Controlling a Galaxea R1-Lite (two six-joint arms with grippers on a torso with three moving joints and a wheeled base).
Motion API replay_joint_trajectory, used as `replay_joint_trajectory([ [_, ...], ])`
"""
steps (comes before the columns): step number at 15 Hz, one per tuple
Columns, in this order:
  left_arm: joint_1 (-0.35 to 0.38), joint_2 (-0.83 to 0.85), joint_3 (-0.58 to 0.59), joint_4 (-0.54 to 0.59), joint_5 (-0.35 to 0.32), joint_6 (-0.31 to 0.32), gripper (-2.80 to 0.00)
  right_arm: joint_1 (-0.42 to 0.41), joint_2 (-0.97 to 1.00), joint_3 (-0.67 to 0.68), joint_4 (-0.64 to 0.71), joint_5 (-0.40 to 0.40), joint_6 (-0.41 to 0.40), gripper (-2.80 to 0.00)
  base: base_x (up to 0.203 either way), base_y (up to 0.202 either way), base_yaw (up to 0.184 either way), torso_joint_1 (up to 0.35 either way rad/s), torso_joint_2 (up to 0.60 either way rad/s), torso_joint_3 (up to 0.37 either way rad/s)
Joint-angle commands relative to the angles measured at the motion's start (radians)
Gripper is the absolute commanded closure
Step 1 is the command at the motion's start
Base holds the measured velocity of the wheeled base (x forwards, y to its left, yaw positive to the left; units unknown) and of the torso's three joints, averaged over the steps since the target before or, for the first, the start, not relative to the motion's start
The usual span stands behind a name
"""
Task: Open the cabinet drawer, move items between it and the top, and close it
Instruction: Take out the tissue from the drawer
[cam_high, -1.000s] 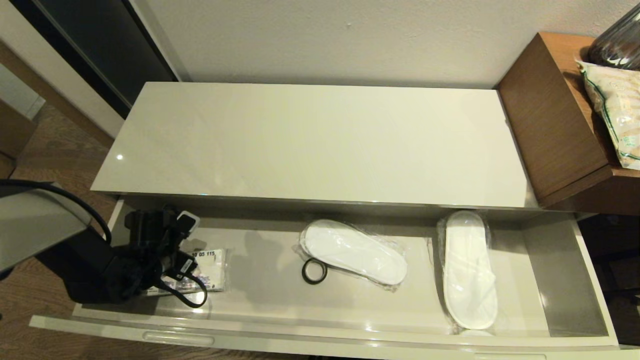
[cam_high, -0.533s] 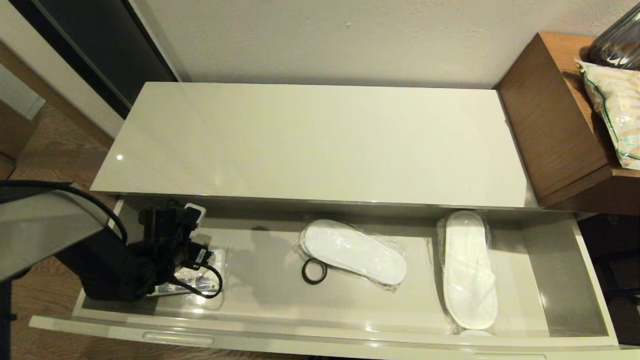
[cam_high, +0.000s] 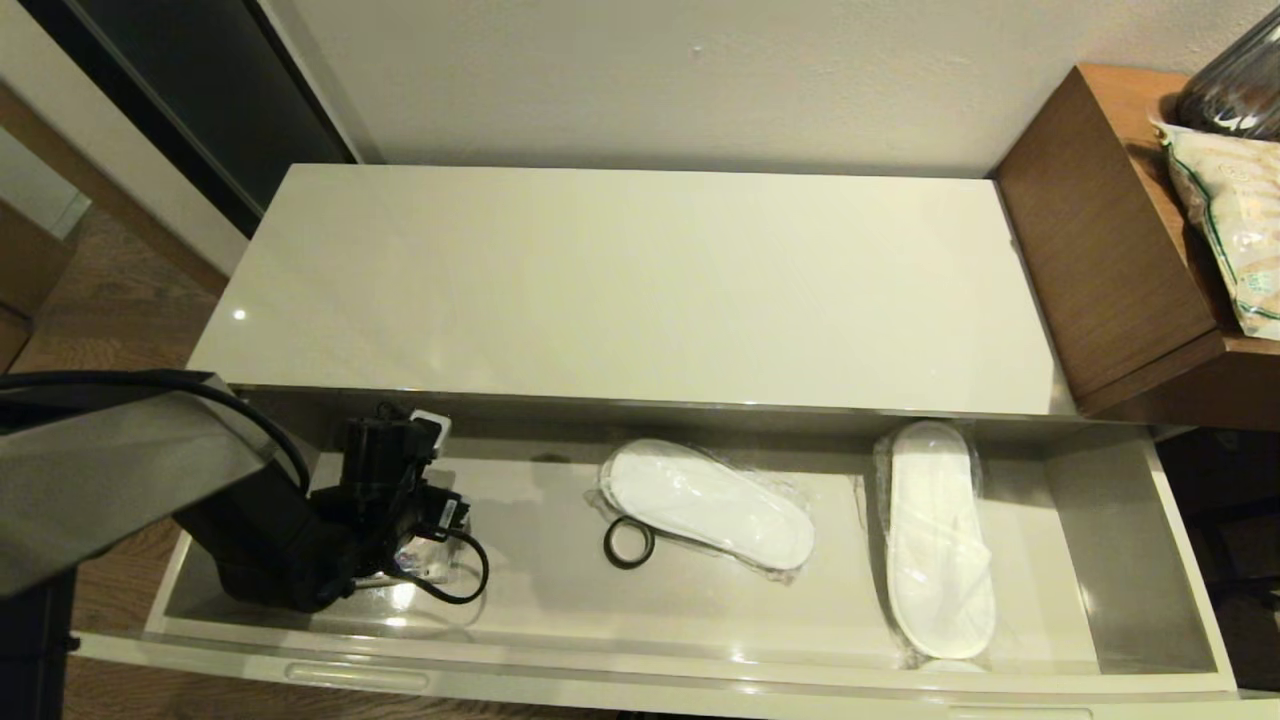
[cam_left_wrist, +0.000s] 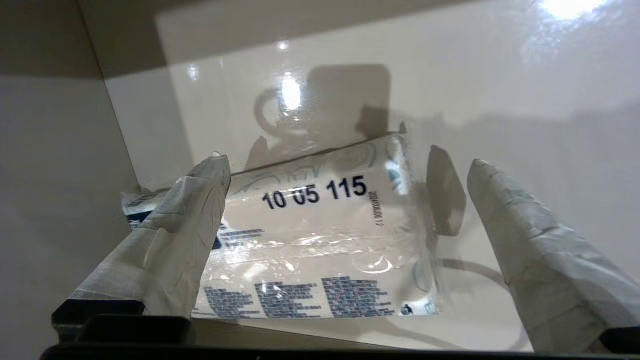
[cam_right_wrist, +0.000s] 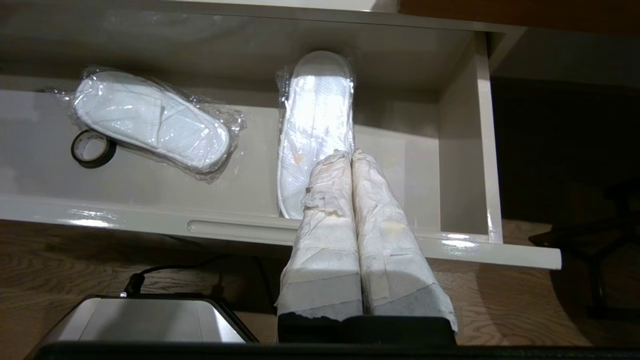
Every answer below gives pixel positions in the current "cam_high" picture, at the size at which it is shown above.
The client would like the white tissue pack blue print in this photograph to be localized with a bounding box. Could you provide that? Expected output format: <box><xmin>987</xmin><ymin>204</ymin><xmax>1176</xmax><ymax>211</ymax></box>
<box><xmin>390</xmin><ymin>535</ymin><xmax>456</xmax><ymax>596</ymax></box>

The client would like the white glossy drawer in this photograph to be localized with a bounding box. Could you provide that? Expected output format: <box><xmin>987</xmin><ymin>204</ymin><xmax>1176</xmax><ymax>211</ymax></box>
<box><xmin>75</xmin><ymin>385</ymin><xmax>1280</xmax><ymax>720</ymax></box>

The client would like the black tape roll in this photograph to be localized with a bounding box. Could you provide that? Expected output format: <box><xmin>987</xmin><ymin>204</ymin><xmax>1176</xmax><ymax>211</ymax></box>
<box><xmin>602</xmin><ymin>516</ymin><xmax>656</xmax><ymax>571</ymax></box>

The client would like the white slipper in crumpled plastic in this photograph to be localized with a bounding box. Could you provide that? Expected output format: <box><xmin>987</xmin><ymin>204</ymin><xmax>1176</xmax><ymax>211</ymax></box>
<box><xmin>597</xmin><ymin>437</ymin><xmax>816</xmax><ymax>586</ymax></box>

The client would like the white glossy cabinet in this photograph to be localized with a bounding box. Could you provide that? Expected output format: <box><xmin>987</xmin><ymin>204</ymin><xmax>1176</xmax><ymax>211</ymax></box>
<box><xmin>185</xmin><ymin>163</ymin><xmax>1079</xmax><ymax>419</ymax></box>

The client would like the brown wooden furniture piece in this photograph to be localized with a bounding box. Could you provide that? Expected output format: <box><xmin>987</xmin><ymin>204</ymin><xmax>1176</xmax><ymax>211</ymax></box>
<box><xmin>0</xmin><ymin>198</ymin><xmax>73</xmax><ymax>371</ymax></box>

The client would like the brown wooden door trim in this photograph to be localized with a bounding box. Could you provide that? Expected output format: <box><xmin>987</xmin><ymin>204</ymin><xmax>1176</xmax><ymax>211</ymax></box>
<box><xmin>0</xmin><ymin>78</ymin><xmax>231</xmax><ymax>299</ymax></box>

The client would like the white slipper in smooth plastic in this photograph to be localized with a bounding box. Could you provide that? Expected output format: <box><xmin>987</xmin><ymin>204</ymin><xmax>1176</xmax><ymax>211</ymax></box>
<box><xmin>872</xmin><ymin>420</ymin><xmax>998</xmax><ymax>663</ymax></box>

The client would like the brown wooden desk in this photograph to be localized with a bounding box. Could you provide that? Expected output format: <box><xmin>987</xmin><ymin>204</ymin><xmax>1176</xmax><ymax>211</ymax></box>
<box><xmin>990</xmin><ymin>63</ymin><xmax>1280</xmax><ymax>431</ymax></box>

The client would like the clear snack bag green print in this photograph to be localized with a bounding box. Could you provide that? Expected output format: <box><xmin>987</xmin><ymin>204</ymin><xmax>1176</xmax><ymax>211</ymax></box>
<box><xmin>1150</xmin><ymin>120</ymin><xmax>1280</xmax><ymax>341</ymax></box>

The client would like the dark glass vase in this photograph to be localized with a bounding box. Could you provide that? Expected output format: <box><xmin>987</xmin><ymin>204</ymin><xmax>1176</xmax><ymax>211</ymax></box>
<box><xmin>1172</xmin><ymin>5</ymin><xmax>1280</xmax><ymax>141</ymax></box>

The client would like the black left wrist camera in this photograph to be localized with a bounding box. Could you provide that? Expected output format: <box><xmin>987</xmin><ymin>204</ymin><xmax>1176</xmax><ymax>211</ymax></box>
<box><xmin>343</xmin><ymin>408</ymin><xmax>453</xmax><ymax>491</ymax></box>

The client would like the thin black camera cable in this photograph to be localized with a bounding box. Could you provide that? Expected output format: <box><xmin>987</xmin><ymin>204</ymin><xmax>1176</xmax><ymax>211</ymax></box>
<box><xmin>395</xmin><ymin>525</ymin><xmax>491</xmax><ymax>607</ymax></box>

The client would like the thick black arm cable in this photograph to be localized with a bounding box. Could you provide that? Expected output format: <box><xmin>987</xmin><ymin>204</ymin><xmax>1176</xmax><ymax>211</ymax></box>
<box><xmin>0</xmin><ymin>370</ymin><xmax>313</xmax><ymax>496</ymax></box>

